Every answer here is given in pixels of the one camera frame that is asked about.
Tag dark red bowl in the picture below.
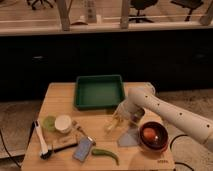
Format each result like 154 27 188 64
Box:
138 121 168 153

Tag black cable left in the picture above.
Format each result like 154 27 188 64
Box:
0 121 36 169

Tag grey cloth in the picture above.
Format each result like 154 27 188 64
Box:
117 128 139 147

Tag blue sponge block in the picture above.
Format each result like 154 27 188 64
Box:
73 137 93 162

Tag white handled brush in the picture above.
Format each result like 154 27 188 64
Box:
34 121 49 159

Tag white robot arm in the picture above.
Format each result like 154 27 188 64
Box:
115 82 213 152

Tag green round lid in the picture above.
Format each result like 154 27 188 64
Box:
43 116 56 132

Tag green chili pepper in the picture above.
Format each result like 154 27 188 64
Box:
91 148 119 165

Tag small wooden spoon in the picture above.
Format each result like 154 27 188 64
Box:
72 120 96 146

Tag black handled knife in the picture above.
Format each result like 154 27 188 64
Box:
40 143 78 160

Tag yellow banana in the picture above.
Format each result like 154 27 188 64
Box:
105 118 122 132

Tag green plastic tray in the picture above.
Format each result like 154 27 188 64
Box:
74 75 125 110

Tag black cable right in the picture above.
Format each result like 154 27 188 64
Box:
169 133 213 171

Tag metal cup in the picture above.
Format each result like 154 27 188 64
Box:
131 110 145 124

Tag black cable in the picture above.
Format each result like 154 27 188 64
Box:
0 121 36 169
169 133 213 171

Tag white round container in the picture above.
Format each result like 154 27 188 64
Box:
55 115 72 134

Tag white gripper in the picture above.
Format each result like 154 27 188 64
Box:
112 99 144 126

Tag orange fruit in bowl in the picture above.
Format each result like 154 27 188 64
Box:
143 128 157 141

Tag office chair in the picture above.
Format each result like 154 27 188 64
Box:
129 0 158 23

